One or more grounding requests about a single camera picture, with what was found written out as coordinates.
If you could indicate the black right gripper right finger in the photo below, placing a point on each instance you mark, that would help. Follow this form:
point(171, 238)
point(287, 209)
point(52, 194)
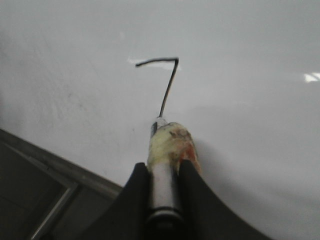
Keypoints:
point(206, 216)

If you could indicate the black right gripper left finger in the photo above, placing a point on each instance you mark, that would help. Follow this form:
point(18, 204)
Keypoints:
point(124, 219)

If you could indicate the taped black whiteboard marker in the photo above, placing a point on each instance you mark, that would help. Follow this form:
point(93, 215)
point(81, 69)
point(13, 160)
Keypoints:
point(170, 144)

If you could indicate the white whiteboard with grey frame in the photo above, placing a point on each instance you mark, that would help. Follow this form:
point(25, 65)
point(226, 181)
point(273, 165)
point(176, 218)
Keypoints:
point(247, 87)

